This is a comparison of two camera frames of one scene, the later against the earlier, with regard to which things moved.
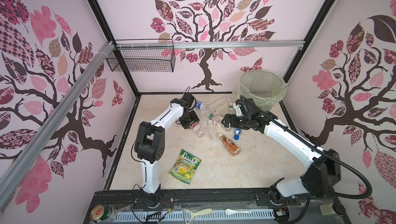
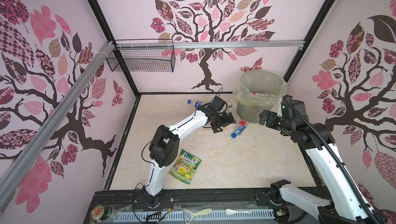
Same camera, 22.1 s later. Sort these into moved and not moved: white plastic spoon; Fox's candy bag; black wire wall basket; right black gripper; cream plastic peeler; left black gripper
Moved: left black gripper; right black gripper
Not moved: cream plastic peeler; Fox's candy bag; white plastic spoon; black wire wall basket
